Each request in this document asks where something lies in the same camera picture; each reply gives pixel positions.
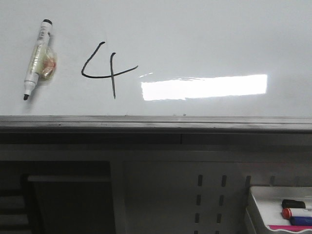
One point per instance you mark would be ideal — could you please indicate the pink-edged eraser in tray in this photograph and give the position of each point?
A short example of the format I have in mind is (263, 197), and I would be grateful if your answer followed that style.
(289, 228)

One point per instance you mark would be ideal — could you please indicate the white black-tipped whiteboard marker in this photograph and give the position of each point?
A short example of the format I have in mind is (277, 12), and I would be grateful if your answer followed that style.
(43, 60)

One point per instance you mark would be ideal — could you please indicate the red-capped marker in tray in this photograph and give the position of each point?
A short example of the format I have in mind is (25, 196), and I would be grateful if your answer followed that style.
(287, 213)

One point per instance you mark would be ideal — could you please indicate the white wall-mounted marker tray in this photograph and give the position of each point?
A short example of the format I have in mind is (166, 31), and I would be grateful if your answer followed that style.
(264, 207)

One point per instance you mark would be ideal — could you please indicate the grey perforated pegboard panel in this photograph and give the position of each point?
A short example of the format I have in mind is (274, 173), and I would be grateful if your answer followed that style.
(193, 197)

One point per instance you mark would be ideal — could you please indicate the white whiteboard with grey frame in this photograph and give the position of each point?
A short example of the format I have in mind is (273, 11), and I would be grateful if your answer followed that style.
(160, 64)

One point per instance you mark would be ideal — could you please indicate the blue-capped marker in tray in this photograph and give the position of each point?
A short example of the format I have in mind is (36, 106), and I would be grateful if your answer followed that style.
(301, 220)

